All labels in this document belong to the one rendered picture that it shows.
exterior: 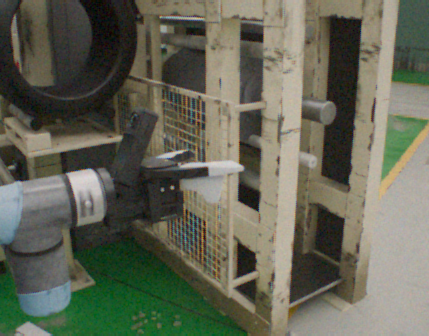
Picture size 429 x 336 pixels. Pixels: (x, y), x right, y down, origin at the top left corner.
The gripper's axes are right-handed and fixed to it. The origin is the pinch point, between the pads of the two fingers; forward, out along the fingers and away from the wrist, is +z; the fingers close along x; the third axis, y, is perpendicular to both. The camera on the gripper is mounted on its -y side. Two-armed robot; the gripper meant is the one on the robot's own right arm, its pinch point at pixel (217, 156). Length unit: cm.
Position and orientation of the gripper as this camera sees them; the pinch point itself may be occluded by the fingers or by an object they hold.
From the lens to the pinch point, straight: 77.0
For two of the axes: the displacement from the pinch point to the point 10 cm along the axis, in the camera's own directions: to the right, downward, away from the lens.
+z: 8.5, -1.7, 5.0
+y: 0.7, 9.7, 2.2
